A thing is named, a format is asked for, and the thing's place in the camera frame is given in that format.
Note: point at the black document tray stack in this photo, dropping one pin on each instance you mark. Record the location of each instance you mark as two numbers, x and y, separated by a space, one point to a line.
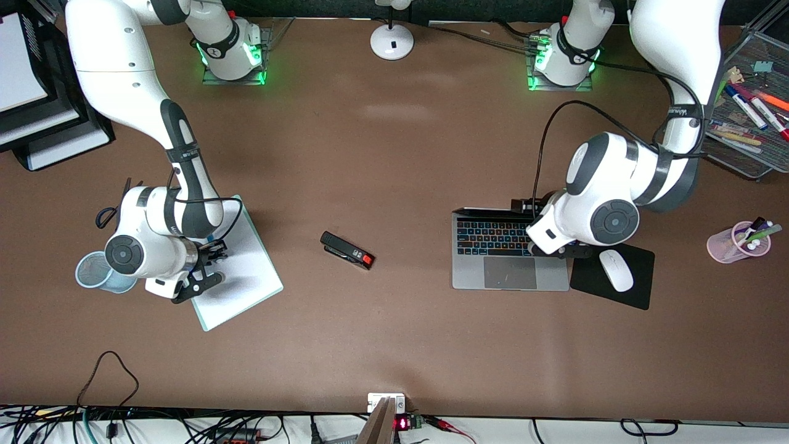
61 148

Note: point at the white marker blue cap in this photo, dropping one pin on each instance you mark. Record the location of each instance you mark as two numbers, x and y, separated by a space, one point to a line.
746 108

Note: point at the white marker black cap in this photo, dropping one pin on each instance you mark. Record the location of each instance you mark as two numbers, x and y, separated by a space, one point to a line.
757 223

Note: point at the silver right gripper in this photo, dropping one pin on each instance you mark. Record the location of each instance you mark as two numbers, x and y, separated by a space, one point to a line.
211 253

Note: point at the beige small block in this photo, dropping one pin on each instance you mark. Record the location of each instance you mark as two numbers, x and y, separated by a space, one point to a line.
735 74

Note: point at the white clipboard teal edge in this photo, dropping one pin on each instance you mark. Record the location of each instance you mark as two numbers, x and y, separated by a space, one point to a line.
246 290

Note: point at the green pen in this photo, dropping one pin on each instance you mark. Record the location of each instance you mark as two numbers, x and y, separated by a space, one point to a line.
722 89

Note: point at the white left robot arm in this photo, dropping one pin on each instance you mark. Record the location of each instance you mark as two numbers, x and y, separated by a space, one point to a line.
616 179

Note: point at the red LED display module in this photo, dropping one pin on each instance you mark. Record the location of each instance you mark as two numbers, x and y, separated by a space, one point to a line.
402 423

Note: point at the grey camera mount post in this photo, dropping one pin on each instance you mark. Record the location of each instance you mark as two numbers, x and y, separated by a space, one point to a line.
377 425

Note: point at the grey metal mesh tray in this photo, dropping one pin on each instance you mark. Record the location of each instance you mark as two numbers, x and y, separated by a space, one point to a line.
770 77

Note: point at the silver laptop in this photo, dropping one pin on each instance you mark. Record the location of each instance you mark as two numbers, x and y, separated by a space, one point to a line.
511 274

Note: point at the white marker red cap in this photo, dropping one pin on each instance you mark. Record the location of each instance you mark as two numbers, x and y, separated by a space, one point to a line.
770 117

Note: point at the black mouse pad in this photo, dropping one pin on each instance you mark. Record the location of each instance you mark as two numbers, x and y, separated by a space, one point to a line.
592 283

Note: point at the teal sticky note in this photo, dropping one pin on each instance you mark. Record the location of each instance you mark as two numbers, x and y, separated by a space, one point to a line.
763 66

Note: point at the red black clip leads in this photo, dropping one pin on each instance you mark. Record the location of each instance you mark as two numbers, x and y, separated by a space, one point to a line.
444 424

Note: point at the pink mesh pen cup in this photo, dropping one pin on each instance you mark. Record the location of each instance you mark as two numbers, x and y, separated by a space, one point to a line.
718 250

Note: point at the white mount plate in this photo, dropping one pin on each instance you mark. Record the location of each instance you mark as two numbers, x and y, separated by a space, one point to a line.
372 401

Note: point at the black scissors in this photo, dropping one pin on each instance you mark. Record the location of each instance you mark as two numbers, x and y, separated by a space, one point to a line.
127 185

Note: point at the orange power strip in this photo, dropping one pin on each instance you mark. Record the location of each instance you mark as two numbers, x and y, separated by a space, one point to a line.
237 436

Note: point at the yellow pen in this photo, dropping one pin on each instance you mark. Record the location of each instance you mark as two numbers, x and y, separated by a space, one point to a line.
739 139

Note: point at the green marker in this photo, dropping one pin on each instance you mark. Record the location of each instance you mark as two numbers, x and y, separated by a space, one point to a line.
770 230

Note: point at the orange highlighter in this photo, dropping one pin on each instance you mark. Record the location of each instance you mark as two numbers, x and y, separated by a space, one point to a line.
773 100

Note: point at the blue mesh pen cup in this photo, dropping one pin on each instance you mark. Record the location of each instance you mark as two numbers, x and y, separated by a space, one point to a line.
89 277

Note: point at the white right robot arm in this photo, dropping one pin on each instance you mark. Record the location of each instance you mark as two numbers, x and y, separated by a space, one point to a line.
117 74

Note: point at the black stapler red tip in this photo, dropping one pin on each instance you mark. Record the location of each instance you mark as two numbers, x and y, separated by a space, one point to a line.
345 250

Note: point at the white lamp base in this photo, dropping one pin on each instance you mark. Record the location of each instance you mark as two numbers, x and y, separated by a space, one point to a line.
392 43

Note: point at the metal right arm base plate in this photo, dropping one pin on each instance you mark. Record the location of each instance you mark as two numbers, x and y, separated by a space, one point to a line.
234 82

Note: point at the white computer mouse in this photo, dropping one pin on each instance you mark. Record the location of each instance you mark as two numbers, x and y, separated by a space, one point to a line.
616 271

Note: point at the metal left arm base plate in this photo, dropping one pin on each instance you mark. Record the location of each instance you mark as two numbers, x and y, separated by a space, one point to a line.
558 88

